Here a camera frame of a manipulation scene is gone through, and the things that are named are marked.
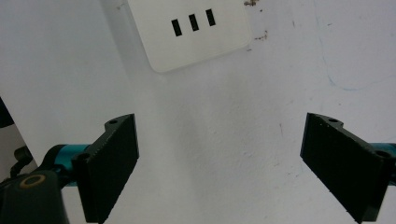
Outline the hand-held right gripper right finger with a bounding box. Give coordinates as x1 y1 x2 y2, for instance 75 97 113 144
300 112 396 224

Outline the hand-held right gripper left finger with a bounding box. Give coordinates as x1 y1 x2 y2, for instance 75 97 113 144
40 113 140 224

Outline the black cable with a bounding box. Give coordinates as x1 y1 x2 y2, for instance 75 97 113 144
9 146 34 179

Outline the white wall socket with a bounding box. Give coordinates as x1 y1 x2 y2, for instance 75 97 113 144
127 0 252 74

